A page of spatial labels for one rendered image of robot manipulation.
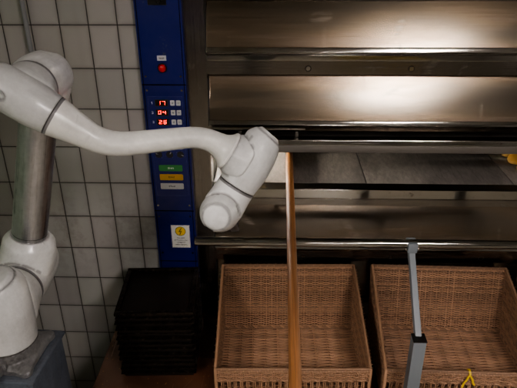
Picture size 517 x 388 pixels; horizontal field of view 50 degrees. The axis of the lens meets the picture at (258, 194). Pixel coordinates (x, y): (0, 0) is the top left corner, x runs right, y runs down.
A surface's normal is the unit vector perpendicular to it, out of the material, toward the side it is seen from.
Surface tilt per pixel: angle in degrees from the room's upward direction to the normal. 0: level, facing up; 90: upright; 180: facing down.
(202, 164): 90
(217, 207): 64
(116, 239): 90
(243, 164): 74
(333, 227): 70
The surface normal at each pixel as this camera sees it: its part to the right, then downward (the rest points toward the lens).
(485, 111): -0.03, 0.11
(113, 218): -0.03, 0.45
